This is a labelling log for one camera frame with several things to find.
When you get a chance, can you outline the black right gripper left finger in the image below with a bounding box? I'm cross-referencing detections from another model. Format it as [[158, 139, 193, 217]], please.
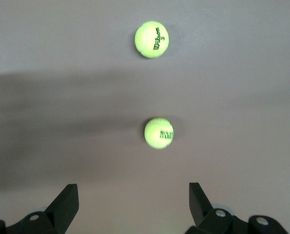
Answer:
[[5, 184, 80, 234]]

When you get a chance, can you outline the yellow tennis ball block print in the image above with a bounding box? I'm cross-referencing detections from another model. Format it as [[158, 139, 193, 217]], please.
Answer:
[[144, 117, 175, 149]]

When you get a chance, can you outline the yellow tennis ball script print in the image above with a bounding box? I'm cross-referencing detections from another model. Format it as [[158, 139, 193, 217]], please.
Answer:
[[134, 20, 169, 59]]

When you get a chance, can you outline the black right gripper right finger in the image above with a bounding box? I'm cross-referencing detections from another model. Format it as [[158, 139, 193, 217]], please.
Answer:
[[185, 182, 249, 234]]

